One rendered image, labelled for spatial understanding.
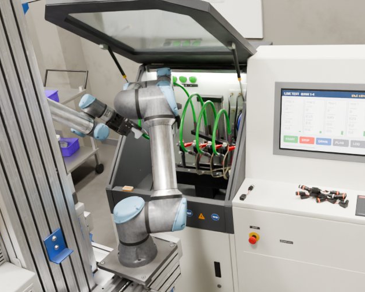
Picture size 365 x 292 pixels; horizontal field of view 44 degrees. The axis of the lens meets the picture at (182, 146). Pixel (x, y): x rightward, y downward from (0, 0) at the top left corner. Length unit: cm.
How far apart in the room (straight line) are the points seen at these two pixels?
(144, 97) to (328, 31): 223
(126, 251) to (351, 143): 109
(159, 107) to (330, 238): 96
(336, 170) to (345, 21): 166
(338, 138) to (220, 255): 81
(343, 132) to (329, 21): 163
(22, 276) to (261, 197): 111
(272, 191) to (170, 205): 70
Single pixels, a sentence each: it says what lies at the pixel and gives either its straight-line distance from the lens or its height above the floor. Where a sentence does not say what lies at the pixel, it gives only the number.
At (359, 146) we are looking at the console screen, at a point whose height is 118.
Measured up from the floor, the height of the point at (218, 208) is 93.
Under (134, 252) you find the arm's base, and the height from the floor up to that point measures 110.
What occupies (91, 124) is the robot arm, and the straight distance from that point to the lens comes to 200.
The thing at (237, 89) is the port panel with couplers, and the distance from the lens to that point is 244.
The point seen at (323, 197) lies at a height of 100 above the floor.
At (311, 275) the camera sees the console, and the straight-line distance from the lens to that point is 225.
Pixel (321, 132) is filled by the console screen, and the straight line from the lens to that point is 214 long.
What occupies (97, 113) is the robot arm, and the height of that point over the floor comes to 140.
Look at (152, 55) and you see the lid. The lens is 243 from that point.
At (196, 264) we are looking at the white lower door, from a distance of 244.
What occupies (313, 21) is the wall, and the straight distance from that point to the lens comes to 366.
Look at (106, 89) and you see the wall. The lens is 494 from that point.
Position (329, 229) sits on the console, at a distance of 206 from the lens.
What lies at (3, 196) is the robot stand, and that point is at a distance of 142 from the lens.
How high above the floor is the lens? 214
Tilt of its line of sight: 26 degrees down
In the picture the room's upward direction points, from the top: 7 degrees counter-clockwise
